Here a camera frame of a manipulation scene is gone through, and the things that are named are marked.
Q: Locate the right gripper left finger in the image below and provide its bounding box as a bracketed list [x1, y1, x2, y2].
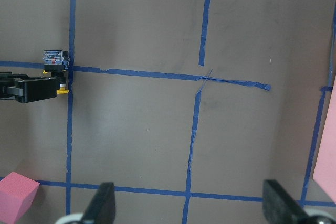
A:
[57, 182, 116, 224]

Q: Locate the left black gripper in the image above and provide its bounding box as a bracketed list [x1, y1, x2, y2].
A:
[1, 71, 65, 103]

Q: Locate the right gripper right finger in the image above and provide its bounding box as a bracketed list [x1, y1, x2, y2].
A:
[262, 179, 336, 224]

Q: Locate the pink plastic bin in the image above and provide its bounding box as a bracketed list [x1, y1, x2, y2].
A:
[313, 82, 335, 202]

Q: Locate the pink foam cube near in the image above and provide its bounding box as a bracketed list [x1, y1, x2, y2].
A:
[1, 172, 40, 223]

